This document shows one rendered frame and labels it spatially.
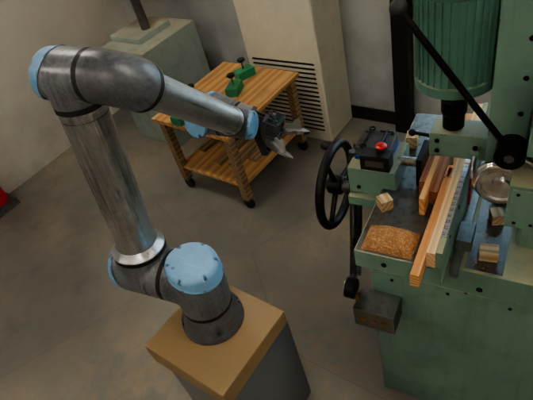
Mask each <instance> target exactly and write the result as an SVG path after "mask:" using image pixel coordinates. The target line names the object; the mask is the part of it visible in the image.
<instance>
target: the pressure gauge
mask: <svg viewBox="0 0 533 400"><path fill-rule="evenodd" d="M358 290H359V279H357V278H353V277H350V276H348V277H346V279H345V281H344V284H343V296H344V297H346V298H351V299H355V301H356V299H359V298H360V296H359V292H358Z"/></svg>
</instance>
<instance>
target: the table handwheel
mask: <svg viewBox="0 0 533 400"><path fill-rule="evenodd" d="M340 148H343V150H344V151H345V154H346V158H347V166H346V167H345V168H344V170H343V172H342V173H341V174H340V175H334V173H333V172H332V169H331V168H330V165H331V162H332V159H333V157H334V155H335V154H336V152H337V151H338V150H339V149H340ZM350 149H352V146H351V143H350V142H349V141H348V140H346V139H343V138H339V139H337V140H334V141H333V142H332V143H331V144H330V145H329V147H328V149H327V151H326V152H325V154H324V157H323V159H322V161H321V163H320V168H319V171H318V175H317V178H316V189H315V209H316V217H317V220H318V221H319V223H320V225H321V226H322V227H323V228H324V229H327V230H331V229H334V228H336V227H337V226H338V225H339V224H340V223H341V221H342V220H343V219H344V217H345V215H346V213H347V210H348V207H349V205H350V204H349V201H348V195H349V178H348V173H347V167H348V165H349V163H348V162H349V161H348V160H349V157H348V156H349V154H348V152H349V150H350ZM328 175H329V177H328V179H327V176H328ZM346 175H347V179H346V178H345V176H346ZM326 180H327V182H326ZM325 184H326V189H327V191H328V193H331V194H332V205H331V212H330V217H329V220H328V219H327V217H326V213H325V208H324V192H325ZM343 193H344V195H343V200H342V202H341V205H340V207H339V210H338V212H337V214H336V203H337V198H338V194H340V195H341V194H343ZM335 214H336V215H335Z"/></svg>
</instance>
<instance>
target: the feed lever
mask: <svg viewBox="0 0 533 400"><path fill-rule="evenodd" d="M407 11H408V3H407V2H406V1H405V0H393V1H392V2H391V3H390V5H389V13H390V15H391V16H392V17H395V18H401V19H402V20H403V22H404V23H405V24H406V25H407V26H408V28H409V29H410V30H411V31H412V33H413V34H414V35H415V37H416V38H417V40H418V41H419V42H420V43H421V44H422V45H423V46H424V48H425V49H426V51H427V52H428V53H429V55H430V56H431V57H432V59H433V60H434V61H435V62H436V63H437V64H438V66H439V67H440V68H441V70H442V71H443V73H444V74H445V75H446V76H447V78H448V79H449V80H450V81H451V82H452V84H453V85H454V86H455V88H456V89H457V90H458V92H459V93H460V94H461V96H462V97H464V99H465V100H466V102H467V103H468V104H469V105H470V107H471V108H472V109H473V111H474V112H475V113H476V115H478V117H479V118H480V119H481V121H482V122H483V123H484V125H485V126H486V127H487V129H488V130H489V131H490V132H491V133H492V135H493V136H494V137H495V138H496V140H497V145H496V148H495V152H494V154H493V161H494V163H495V164H496V165H497V166H498V167H501V168H503V169H506V170H515V169H517V168H520V167H522V166H523V165H525V166H527V167H529V168H530V169H532V170H533V160H531V159H529V158H528V157H527V156H526V154H527V146H528V142H527V141H526V139H525V138H523V137H522V136H520V135H517V134H507V135H504V136H502V134H501V133H500V132H499V130H498V129H497V127H496V126H495V125H494V124H493V123H492V122H491V120H490V119H489V118H488V116H487V115H486V114H485V112H484V111H483V110H482V108H481V107H480V106H479V105H478V104H477V102H476V101H475V100H474V98H473V97H472V96H471V94H470V93H469V91H468V90H467V89H466V88H465V87H464V86H463V84H462V83H461V82H460V80H459V79H458V77H457V76H456V75H455V74H454V72H453V71H452V70H451V69H450V68H449V66H448V65H447V63H446V62H445V61H444V60H443V58H442V57H441V55H440V54H439V53H438V52H437V51H436V50H435V48H434V47H433V46H432V44H431V43H430V41H429V40H428V39H427V37H426V36H425V35H424V34H423V33H422V32H421V30H420V29H419V27H418V26H417V25H416V23H415V22H414V21H413V19H411V18H410V16H409V15H408V13H407Z"/></svg>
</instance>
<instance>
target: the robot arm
mask: <svg viewBox="0 0 533 400"><path fill-rule="evenodd" d="M29 83H30V85H31V87H32V89H33V91H34V92H35V93H36V94H37V95H38V96H39V97H42V98H43V99H45V100H49V101H50V103H51V104H52V108H53V109H54V111H55V113H56V116H57V117H59V119H60V122H61V124H62V126H63V129H64V131H65V133H66V134H67V138H68V140H69V141H70V144H71V147H72V148H73V150H74V153H75V155H76V157H77V160H78V162H79V164H80V167H81V168H82V171H83V173H84V175H85V177H86V180H87V182H88V184H89V186H90V189H91V191H92V193H93V195H94V198H95V200H96V202H97V204H98V207H99V209H100V211H101V213H102V216H103V217H104V219H105V223H106V224H107V226H108V229H109V231H110V233H111V236H112V238H113V240H114V242H115V244H114V246H113V249H112V251H111V253H110V254H111V257H110V258H109V259H108V272H109V277H110V278H111V279H112V281H113V283H114V284H116V285H117V286H119V287H121V288H123V289H125V290H130V291H134V292H136V293H140V294H145V295H147V296H151V297H153V298H158V299H162V300H165V301H168V302H173V303H176V304H178V305H180V306H181V308H182V327H183V329H184V331H185V333H186V335H187V336H188V337H189V338H190V339H191V340H192V341H193V342H194V343H196V344H200V345H206V346H210V345H216V344H221V343H223V342H225V341H227V340H229V339H230V338H231V337H233V336H234V335H235V334H236V333H237V332H238V330H239V329H240V326H241V325H242V323H243V317H244V311H243V306H242V303H241V301H240V299H239V298H238V297H237V295H236V294H234V293H233V292H232V291H230V288H229V285H228V281H227V279H226V276H225V273H224V269H223V265H222V262H221V261H220V259H219V257H218V255H217V254H216V252H215V251H214V250H213V249H212V248H211V247H209V246H208V245H207V244H203V243H199V242H190V243H185V244H182V245H180V247H179V248H171V247H168V246H167V242H166V240H165V238H164V235H163V234H162V232H160V231H159V230H158V229H155V228H153V225H152V223H151V219H150V217H149V215H148V211H147V209H146V206H145V204H144V200H143V198H142V195H141V193H140V189H139V187H138V185H137V182H136V179H135V176H134V174H133V172H132V168H131V165H130V163H129V161H128V157H127V155H126V152H125V149H124V146H123V144H122V142H121V138H120V136H119V133H118V131H117V127H116V125H115V122H114V120H113V116H112V114H111V112H110V109H109V106H112V107H116V108H120V109H123V110H130V111H133V112H136V113H147V112H149V111H151V110H153V111H155V112H159V113H163V114H166V115H168V116H171V117H176V118H178V119H181V120H184V124H185V127H186V130H187V132H188V133H189V134H190V135H191V136H193V137H196V138H202V137H205V136H206V135H214V136H221V137H234V138H240V139H245V140H252V139H254V138H255V141H256V143H257V145H258V147H259V151H260V152H261V154H262V156H268V154H269V153H270V151H271V150H272V151H274V152H276V153H278V154H280V155H282V156H285V157H287V158H290V159H293V156H292V155H291V154H290V153H288V152H287V151H286V146H285V141H284V140H283V139H282V138H281V139H280V140H279V139H278V138H279V137H282V132H284V133H285V134H286V135H291V134H297V135H299V134H301V135H306V134H309V133H310V131H309V130H307V129H303V128H302V127H301V120H300V119H295V120H294V121H293V122H292V123H291V124H285V123H286V120H285V118H286V116H285V114H283V113H279V112H277V111H275V110H271V111H267V112H268V113H267V112H266V113H261V112H259V111H258V110H257V107H256V106H253V107H252V106H249V105H247V104H244V103H242V102H239V101H237V100H235V99H233V98H230V97H228V96H225V95H223V94H221V93H219V92H215V91H210V92H208V93H207V94H205V93H203V92H201V91H199V90H196V89H194V88H193V87H189V86H187V85H186V84H184V83H180V82H179V81H177V80H175V79H172V78H170V77H168V76H166V75H164V74H163V71H162V70H161V68H160V67H159V66H158V65H157V64H156V63H153V62H151V61H150V60H147V59H145V58H143V57H140V56H136V55H133V54H130V53H127V52H122V51H118V50H114V49H110V48H99V47H80V46H66V45H64V44H58V45H51V46H46V47H43V48H41V49H40V50H39V51H37V52H36V54H35V55H34V56H33V58H32V60H31V65H30V66H29Z"/></svg>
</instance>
